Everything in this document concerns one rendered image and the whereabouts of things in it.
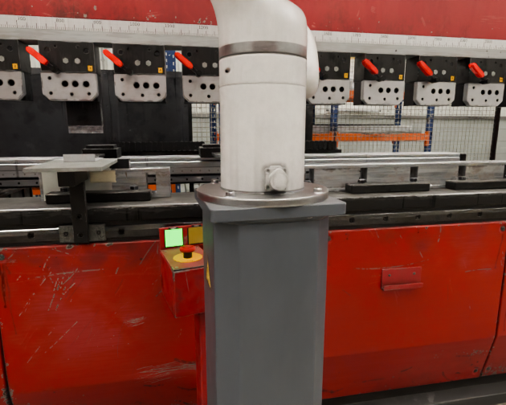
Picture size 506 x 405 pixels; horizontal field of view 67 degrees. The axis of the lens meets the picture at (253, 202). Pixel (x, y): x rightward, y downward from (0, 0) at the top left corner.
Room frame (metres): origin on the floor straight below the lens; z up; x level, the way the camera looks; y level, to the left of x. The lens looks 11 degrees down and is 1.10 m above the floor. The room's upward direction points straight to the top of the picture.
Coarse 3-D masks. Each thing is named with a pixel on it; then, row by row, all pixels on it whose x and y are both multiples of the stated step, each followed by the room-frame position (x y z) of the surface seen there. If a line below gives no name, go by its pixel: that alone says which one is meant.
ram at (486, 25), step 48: (0, 0) 1.13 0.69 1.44; (48, 0) 1.15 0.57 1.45; (96, 0) 1.18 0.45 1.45; (144, 0) 1.20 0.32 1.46; (192, 0) 1.23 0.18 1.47; (288, 0) 1.29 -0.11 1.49; (336, 0) 1.32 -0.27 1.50; (384, 0) 1.35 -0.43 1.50; (432, 0) 1.38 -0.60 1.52; (480, 0) 1.42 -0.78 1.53; (336, 48) 1.32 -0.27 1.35; (384, 48) 1.35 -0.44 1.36; (432, 48) 1.38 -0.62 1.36
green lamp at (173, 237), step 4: (168, 232) 0.96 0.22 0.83; (172, 232) 0.97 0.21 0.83; (176, 232) 0.97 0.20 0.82; (180, 232) 0.98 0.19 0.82; (168, 236) 0.96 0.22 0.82; (172, 236) 0.97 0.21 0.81; (176, 236) 0.97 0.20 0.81; (180, 236) 0.98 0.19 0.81; (168, 240) 0.96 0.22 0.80; (172, 240) 0.97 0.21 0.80; (176, 240) 0.97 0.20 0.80; (180, 240) 0.98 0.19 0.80; (168, 244) 0.96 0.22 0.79; (172, 244) 0.97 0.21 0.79; (176, 244) 0.97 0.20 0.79; (180, 244) 0.98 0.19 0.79
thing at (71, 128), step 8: (72, 104) 1.19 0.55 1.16; (80, 104) 1.19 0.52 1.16; (88, 104) 1.20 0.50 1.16; (96, 104) 1.20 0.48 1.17; (72, 112) 1.19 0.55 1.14; (80, 112) 1.19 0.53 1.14; (88, 112) 1.20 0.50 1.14; (96, 112) 1.20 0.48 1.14; (72, 120) 1.19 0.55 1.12; (80, 120) 1.19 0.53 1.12; (88, 120) 1.20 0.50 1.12; (96, 120) 1.20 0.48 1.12; (72, 128) 1.20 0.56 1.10; (80, 128) 1.20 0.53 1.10; (88, 128) 1.20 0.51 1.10; (96, 128) 1.21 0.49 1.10
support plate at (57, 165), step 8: (56, 160) 1.15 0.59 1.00; (104, 160) 1.15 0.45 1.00; (112, 160) 1.15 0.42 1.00; (24, 168) 0.92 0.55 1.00; (32, 168) 0.92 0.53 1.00; (40, 168) 0.92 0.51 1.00; (48, 168) 0.92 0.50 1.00; (56, 168) 0.93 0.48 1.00; (64, 168) 0.93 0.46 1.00; (72, 168) 0.93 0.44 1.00; (80, 168) 0.94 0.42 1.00; (88, 168) 0.94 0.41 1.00; (96, 168) 0.94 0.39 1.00; (104, 168) 0.99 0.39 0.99
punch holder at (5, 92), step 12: (0, 48) 1.12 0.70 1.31; (12, 48) 1.13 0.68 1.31; (24, 48) 1.18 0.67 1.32; (0, 60) 1.12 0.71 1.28; (12, 60) 1.13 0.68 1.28; (24, 60) 1.16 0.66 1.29; (0, 72) 1.12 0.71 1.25; (12, 72) 1.13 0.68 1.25; (24, 72) 1.17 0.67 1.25; (0, 84) 1.13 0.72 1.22; (12, 84) 1.14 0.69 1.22; (24, 84) 1.14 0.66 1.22; (0, 96) 1.12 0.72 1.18; (12, 96) 1.12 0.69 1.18; (24, 96) 1.15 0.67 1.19
